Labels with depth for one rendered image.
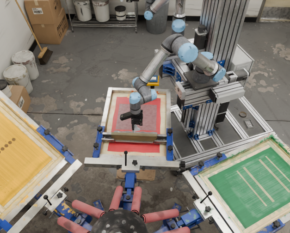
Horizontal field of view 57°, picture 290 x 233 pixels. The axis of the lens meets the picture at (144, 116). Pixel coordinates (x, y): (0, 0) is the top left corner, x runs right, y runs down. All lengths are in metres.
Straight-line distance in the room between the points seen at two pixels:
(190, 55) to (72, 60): 3.21
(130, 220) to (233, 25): 1.63
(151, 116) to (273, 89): 2.47
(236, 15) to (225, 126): 1.51
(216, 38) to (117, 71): 2.35
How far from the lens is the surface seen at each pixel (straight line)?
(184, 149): 3.05
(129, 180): 1.88
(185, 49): 1.68
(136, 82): 1.89
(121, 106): 2.42
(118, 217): 1.49
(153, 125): 2.26
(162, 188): 3.02
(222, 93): 2.29
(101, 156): 2.07
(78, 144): 3.42
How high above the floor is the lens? 2.70
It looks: 48 degrees down
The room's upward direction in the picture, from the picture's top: 1 degrees counter-clockwise
